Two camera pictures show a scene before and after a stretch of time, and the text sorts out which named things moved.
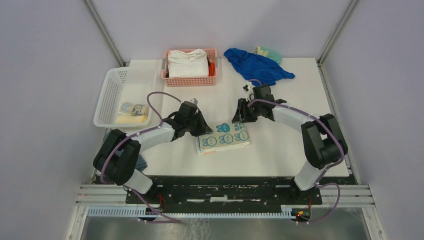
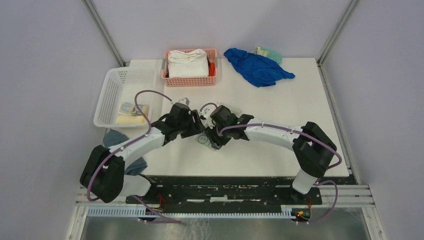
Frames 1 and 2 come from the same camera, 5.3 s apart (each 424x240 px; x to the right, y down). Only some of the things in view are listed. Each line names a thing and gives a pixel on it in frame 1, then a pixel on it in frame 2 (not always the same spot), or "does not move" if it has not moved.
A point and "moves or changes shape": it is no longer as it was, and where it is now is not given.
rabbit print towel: x=135 y=109 does not move
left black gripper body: x=194 y=125 does not move
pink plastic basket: x=170 y=81 does not move
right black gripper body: x=251 y=113 to x=218 y=140
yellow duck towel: x=131 y=119 does not move
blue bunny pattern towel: x=224 y=136 moves or changes shape
